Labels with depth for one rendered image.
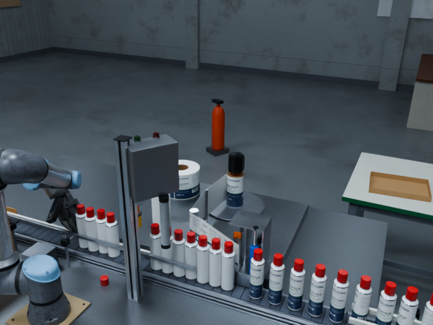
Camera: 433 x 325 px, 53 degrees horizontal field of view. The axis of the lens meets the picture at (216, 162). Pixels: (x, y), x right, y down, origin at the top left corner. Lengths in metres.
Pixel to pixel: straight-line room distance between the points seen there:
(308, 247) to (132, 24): 8.87
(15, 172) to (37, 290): 0.43
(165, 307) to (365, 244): 0.99
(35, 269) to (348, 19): 7.64
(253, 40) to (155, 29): 2.31
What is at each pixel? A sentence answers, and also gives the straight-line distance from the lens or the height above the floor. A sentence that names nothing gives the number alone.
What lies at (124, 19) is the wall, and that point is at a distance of 10.61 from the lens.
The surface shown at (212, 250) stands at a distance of 1.68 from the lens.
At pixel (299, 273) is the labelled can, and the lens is 1.60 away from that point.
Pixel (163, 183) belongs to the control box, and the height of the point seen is 1.33.
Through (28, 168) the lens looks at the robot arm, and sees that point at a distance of 1.52.
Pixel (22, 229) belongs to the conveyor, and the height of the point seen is 0.88.
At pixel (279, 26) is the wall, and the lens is 8.94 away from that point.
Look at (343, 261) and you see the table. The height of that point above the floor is 0.83.
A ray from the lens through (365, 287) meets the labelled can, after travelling 1.58.
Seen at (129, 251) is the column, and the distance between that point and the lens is 1.67.
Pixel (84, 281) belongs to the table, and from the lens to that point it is 1.95.
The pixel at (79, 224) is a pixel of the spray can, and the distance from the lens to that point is 1.98.
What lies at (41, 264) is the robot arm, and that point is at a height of 1.06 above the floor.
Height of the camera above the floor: 2.02
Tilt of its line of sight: 24 degrees down
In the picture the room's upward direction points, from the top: 1 degrees clockwise
